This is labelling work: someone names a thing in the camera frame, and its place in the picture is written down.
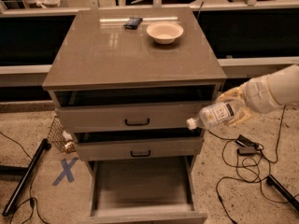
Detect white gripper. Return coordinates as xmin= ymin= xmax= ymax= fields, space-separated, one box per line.
xmin=217 ymin=76 xmax=282 ymax=125

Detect clear plastic water bottle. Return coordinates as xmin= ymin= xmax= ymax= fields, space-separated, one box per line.
xmin=186 ymin=100 xmax=242 ymax=130

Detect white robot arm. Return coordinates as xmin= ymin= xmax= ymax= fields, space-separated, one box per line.
xmin=217 ymin=64 xmax=299 ymax=126

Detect top grey drawer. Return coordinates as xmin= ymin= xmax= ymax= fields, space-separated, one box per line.
xmin=56 ymin=101 xmax=211 ymax=133

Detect grey drawer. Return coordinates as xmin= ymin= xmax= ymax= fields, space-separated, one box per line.
xmin=78 ymin=157 xmax=207 ymax=224
xmin=56 ymin=101 xmax=211 ymax=133
xmin=75 ymin=128 xmax=203 ymax=161

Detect grey drawer cabinet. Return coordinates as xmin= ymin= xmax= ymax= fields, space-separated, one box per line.
xmin=42 ymin=7 xmax=228 ymax=224

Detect bottom grey drawer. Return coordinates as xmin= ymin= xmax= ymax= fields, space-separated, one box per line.
xmin=78 ymin=157 xmax=207 ymax=224

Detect middle grey drawer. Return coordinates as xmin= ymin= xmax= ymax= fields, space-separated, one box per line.
xmin=75 ymin=128 xmax=203 ymax=161

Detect black power adapter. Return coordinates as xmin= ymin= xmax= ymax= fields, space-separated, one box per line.
xmin=235 ymin=135 xmax=258 ymax=155

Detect white paper bowl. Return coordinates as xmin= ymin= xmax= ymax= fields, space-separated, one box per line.
xmin=147 ymin=21 xmax=184 ymax=45

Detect dark blue snack packet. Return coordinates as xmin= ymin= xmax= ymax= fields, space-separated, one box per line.
xmin=123 ymin=17 xmax=143 ymax=30

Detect blue tape cross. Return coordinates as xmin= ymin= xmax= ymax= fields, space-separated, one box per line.
xmin=52 ymin=157 xmax=78 ymax=186

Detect black stand leg left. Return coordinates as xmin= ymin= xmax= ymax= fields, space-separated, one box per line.
xmin=1 ymin=138 xmax=51 ymax=217

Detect black cable right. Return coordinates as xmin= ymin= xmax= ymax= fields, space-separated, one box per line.
xmin=206 ymin=105 xmax=299 ymax=224

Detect black cable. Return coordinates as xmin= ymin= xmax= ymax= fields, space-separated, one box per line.
xmin=0 ymin=131 xmax=50 ymax=224
xmin=206 ymin=105 xmax=299 ymax=224

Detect black middle drawer handle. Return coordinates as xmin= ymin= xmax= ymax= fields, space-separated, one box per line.
xmin=130 ymin=150 xmax=151 ymax=158

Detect black drawer handle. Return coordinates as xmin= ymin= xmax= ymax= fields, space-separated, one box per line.
xmin=124 ymin=119 xmax=150 ymax=126
xmin=130 ymin=150 xmax=151 ymax=158

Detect black top drawer handle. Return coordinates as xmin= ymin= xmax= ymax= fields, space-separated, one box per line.
xmin=124 ymin=119 xmax=150 ymax=126

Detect wire mesh basket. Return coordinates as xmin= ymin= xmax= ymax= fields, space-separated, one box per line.
xmin=48 ymin=117 xmax=75 ymax=153

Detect black cable left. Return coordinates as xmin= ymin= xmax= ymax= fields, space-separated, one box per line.
xmin=0 ymin=131 xmax=50 ymax=224

